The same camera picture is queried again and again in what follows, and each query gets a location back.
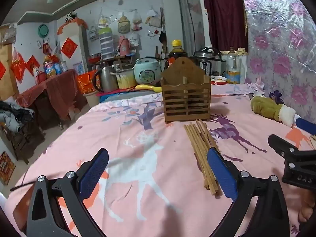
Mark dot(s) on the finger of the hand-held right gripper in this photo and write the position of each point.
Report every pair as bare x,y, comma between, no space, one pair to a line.
307,127
284,147

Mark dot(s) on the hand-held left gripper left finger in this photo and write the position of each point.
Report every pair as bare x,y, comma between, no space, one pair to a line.
95,170

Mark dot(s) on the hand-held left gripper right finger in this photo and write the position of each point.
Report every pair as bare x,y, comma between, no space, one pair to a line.
222,172

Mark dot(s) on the pile of wooden chopsticks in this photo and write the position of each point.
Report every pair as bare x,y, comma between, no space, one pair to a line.
201,153

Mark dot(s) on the wooden slatted chopstick holder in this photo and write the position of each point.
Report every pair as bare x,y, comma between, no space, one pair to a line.
182,69

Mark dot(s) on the person's right hand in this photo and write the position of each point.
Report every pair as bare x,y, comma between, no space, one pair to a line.
308,208

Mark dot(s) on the olive mitten with white cuff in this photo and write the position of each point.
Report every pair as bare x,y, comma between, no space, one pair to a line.
269,107

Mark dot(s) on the pink deer print sheet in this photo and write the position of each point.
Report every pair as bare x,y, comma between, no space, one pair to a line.
148,140

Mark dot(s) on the white bucket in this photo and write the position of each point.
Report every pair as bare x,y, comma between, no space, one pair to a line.
91,99

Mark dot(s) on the wooden chair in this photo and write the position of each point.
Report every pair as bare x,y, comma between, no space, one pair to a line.
23,140

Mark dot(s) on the red orange gift bag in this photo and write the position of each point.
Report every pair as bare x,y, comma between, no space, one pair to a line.
86,82

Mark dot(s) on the red printed box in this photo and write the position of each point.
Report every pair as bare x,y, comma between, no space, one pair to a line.
6,167

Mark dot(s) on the red cloth covered table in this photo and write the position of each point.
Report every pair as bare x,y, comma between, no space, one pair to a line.
56,88

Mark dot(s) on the steel electric kettle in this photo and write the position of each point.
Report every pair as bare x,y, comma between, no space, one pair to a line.
106,79

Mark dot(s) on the red and white bowl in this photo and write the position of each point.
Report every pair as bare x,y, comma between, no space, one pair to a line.
218,80

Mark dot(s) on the clear plastic oil bottle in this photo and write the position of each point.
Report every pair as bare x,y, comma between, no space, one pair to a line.
232,66

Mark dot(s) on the yellow pot with lid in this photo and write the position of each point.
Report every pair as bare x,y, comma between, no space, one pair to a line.
126,79

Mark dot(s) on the pile of dark clothes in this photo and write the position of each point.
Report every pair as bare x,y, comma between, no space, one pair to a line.
14,114

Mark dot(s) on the gold fringed cloth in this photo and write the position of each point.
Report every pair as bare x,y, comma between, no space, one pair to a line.
240,51

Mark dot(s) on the blue tin can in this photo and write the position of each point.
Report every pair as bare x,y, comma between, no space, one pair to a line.
58,68

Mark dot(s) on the silver tin can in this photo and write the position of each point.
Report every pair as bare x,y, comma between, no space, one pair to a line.
64,66

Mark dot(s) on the white refrigerator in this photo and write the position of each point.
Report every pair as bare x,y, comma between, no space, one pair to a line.
74,61

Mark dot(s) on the red basin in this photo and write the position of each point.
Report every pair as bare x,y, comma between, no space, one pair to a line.
94,59

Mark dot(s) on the pale rice cooker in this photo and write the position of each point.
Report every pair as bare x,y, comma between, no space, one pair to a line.
147,71

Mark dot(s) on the large cooking oil bottle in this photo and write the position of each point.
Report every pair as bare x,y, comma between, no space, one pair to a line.
49,66

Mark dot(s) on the silver black pressure cooker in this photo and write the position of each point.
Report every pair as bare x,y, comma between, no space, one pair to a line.
209,58

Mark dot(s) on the red diamond paper decoration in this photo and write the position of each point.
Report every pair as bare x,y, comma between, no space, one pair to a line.
32,65
69,47
2,69

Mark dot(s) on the wooden door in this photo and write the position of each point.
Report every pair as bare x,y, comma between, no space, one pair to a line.
8,84

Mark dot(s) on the green lidded tiered steamer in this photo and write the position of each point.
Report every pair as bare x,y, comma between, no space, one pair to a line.
106,44

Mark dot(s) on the pink thermos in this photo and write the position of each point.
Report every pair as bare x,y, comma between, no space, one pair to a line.
124,47

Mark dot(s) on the soy sauce bottle yellow cap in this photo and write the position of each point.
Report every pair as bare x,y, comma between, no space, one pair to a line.
177,51

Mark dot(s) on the red hanging paper decoration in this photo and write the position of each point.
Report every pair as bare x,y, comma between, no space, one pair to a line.
17,65

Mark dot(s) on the maroon curtain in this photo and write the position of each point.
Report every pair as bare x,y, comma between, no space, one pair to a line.
222,12

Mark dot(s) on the beige hanging bag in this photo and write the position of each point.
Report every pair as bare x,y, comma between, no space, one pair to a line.
123,24

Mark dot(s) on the black hanging bag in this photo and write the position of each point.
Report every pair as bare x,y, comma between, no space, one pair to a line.
162,37

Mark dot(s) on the teal round plate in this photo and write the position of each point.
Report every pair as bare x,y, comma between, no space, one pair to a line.
43,30

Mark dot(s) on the orange cloth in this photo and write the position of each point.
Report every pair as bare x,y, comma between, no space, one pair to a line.
74,22

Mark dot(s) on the clear hanging plastic bag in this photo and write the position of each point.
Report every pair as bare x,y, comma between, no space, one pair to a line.
103,19

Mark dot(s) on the clear hanging bag red contents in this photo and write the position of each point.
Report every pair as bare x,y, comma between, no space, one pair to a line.
137,21

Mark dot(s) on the black and white plush toy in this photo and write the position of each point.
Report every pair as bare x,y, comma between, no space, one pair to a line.
71,16

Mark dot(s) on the white hanging bag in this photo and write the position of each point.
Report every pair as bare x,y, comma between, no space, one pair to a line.
153,18

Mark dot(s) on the floral foil wall sheet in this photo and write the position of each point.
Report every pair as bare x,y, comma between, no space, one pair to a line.
279,42

